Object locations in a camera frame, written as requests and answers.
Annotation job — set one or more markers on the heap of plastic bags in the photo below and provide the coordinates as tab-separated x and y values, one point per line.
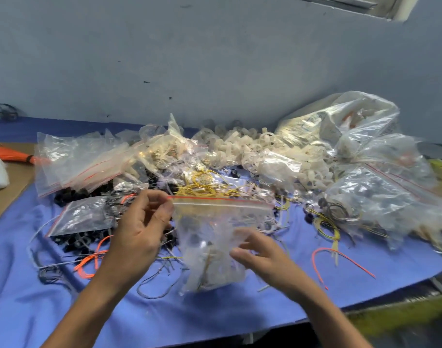
163	152

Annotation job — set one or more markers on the clear zip plastic bag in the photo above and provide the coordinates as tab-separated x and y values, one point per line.
221	242

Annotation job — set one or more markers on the blue cloth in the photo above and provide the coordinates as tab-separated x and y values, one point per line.
17	300

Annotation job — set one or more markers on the pile of white plastic wheels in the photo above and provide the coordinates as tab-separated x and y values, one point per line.
235	145

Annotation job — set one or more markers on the stack of plastic bags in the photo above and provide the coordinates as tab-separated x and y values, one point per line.
72	159

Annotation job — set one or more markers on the red-zip plastic bag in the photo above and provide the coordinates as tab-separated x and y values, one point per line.
79	213

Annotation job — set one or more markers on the brown cardboard sheet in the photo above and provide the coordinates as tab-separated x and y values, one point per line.
3	199

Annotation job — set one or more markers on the person's right hand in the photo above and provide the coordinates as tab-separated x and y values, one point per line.
272	261

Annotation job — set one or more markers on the pile of black plastic rings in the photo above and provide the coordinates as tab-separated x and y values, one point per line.
72	195

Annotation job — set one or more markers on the person's left hand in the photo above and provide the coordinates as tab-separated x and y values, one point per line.
137	239

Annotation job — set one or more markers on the pile of large plastic bags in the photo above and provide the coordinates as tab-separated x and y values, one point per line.
337	119

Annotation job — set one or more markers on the black round wheel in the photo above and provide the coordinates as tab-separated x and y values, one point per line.
7	112

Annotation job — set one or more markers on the window frame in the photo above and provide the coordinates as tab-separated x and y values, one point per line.
366	3

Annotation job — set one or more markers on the orange tie bundle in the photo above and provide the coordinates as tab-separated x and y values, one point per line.
10	153

